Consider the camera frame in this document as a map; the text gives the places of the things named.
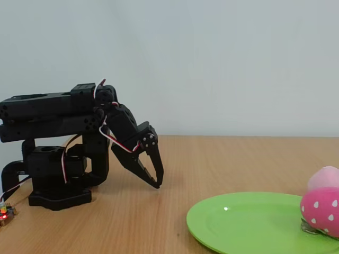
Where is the pale pink peach plush toy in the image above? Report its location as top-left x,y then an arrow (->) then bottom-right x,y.
307,166 -> 339,192

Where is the green plate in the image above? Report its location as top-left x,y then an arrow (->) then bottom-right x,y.
186,192 -> 339,254

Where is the black table clamp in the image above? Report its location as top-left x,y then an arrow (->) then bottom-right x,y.
1,160 -> 28,194

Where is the small controller circuit board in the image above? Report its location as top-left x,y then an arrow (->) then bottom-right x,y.
0,202 -> 18,227

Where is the pink strawberry plush toy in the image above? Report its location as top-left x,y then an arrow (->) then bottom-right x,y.
299,186 -> 339,238

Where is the white red servo cable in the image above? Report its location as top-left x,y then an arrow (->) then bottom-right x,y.
61,134 -> 82,184
99,116 -> 141,154
92,78 -> 119,108
0,175 -> 33,202

